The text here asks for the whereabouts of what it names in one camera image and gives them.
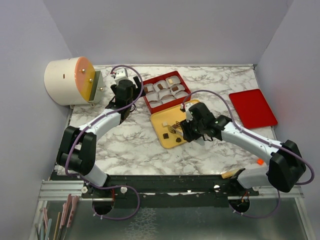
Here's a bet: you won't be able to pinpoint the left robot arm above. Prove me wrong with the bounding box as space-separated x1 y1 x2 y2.
56 76 146 198

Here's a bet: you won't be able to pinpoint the clear and metal tongs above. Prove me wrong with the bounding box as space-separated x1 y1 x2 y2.
166 120 206 146

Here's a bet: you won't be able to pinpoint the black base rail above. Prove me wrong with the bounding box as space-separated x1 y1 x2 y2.
48 174 261 209

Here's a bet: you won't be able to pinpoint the yellow plastic tray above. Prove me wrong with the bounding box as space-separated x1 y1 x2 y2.
150 104 187 149

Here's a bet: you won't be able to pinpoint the red box lid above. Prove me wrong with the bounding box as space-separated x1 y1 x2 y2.
229 88 278 129

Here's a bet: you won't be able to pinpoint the grey green drawer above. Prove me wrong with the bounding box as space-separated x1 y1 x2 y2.
88 71 104 105

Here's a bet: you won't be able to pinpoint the white cylindrical container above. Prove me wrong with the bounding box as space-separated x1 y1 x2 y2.
44 56 95 106

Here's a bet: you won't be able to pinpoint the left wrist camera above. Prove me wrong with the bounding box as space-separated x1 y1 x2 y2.
113 68 129 85

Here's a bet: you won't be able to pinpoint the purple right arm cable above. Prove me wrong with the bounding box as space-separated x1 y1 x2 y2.
180 89 315 219

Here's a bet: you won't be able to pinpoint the pink tool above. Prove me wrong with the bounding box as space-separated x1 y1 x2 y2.
59 194 79 229

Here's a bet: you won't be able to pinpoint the orange highlighter pen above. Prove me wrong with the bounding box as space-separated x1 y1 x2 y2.
257 158 264 166

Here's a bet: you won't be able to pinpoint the red chocolate box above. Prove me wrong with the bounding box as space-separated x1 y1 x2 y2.
143 70 191 114

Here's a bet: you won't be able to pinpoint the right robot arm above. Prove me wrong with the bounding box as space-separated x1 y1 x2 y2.
179 102 306 196

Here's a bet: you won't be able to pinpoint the aluminium frame rail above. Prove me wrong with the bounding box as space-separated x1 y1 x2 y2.
38 180 305 202

